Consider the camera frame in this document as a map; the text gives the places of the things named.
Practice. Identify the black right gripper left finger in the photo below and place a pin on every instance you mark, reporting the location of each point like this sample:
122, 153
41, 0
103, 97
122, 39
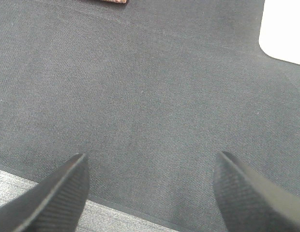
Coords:
54, 205

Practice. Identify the brown microfiber towel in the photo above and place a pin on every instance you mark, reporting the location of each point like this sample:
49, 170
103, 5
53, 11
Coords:
116, 1

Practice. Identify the black table cloth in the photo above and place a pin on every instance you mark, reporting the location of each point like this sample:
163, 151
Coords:
150, 90

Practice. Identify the white plastic bin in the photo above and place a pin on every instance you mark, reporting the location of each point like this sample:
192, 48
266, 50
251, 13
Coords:
280, 30

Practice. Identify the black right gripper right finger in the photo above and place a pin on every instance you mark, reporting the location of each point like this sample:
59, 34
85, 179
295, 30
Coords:
248, 202

